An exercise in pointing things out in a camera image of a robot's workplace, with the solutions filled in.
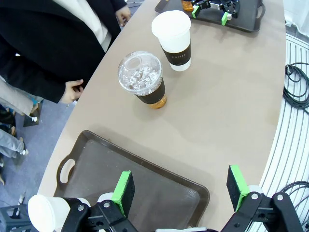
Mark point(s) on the person's left hand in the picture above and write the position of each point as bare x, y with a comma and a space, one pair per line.
123, 15

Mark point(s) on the person's right hand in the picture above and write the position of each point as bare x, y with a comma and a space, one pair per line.
72, 91

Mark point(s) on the white lidded paper coffee cup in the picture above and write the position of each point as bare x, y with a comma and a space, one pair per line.
173, 38
43, 212

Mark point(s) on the black plastic stool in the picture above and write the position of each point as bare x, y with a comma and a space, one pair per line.
9, 217

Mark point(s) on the person in black cardigan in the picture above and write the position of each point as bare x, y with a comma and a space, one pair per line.
48, 48

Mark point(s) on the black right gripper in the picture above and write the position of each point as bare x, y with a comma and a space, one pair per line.
215, 3

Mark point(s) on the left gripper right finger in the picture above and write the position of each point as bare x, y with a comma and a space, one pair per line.
237, 188

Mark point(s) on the brown plastic serving tray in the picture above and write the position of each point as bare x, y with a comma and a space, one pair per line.
157, 193
243, 24

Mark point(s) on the clear iced coffee cup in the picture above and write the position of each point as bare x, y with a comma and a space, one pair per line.
140, 75
187, 5

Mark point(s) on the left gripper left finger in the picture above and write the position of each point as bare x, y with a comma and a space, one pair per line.
124, 191

